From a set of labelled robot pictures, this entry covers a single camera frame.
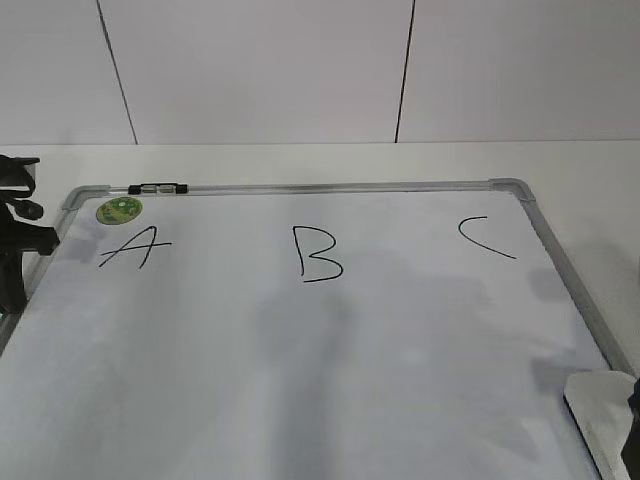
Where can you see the white board eraser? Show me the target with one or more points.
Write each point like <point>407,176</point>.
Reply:
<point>598,402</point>

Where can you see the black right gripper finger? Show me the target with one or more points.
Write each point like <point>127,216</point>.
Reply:
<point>630,453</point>

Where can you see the round green magnet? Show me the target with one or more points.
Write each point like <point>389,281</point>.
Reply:
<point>118,211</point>

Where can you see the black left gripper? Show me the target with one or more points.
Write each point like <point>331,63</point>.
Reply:
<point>18,234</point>

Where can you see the white board with metal frame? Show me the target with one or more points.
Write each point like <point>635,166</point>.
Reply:
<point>367,331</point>

